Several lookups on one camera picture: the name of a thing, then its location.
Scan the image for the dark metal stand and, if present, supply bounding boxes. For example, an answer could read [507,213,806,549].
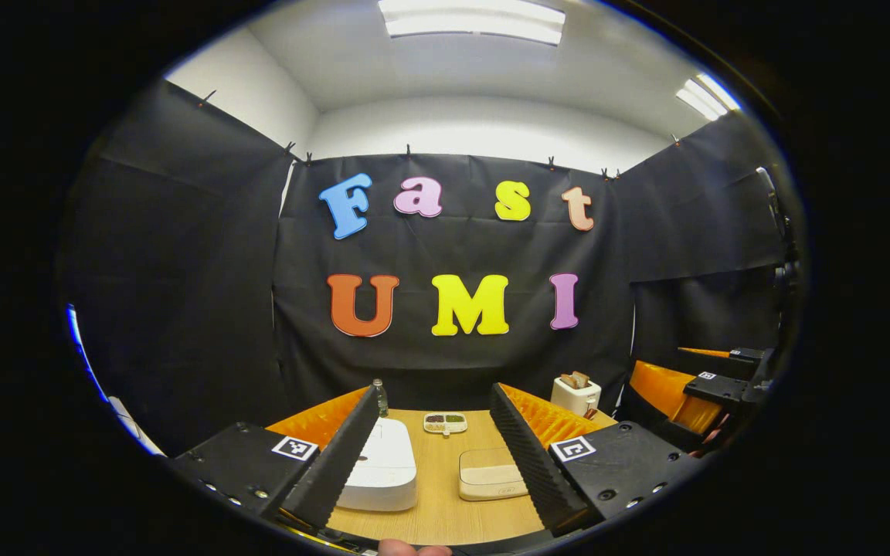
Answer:
[754,164,797,286]

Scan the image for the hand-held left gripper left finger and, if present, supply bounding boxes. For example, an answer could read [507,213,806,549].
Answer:
[171,385,380,534]

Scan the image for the white rice cooker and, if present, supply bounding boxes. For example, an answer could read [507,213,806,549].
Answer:
[335,417,419,512]

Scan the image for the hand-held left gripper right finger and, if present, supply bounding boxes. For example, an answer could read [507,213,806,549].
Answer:
[490,382,702,535]

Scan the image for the white divided grain tray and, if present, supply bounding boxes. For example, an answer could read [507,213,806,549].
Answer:
[423,412,469,436]

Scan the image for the clear plastic container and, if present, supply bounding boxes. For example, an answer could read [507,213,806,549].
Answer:
[458,448,529,502]

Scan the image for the small ceiling light panel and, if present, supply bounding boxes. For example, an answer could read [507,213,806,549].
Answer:
[675,72,741,122]

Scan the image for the large ceiling light panel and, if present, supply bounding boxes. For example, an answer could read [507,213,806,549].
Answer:
[378,0,567,46]

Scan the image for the black backdrop cloth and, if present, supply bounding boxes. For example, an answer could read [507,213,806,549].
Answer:
[66,77,801,456]

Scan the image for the white toaster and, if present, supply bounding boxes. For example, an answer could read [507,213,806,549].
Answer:
[550,376,603,419]

